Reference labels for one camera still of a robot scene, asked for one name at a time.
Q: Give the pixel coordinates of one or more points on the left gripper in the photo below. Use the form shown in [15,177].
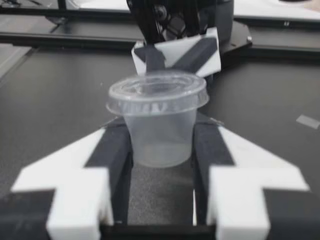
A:
[175,15]

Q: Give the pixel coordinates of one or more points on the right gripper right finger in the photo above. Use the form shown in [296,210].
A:
[240,197]

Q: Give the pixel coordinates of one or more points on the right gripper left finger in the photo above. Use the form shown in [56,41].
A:
[75,200]

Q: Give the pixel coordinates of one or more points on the clear plastic cup with lid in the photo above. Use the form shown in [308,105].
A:
[157,130]

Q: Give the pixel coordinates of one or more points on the black frame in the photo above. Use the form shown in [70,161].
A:
[75,35]

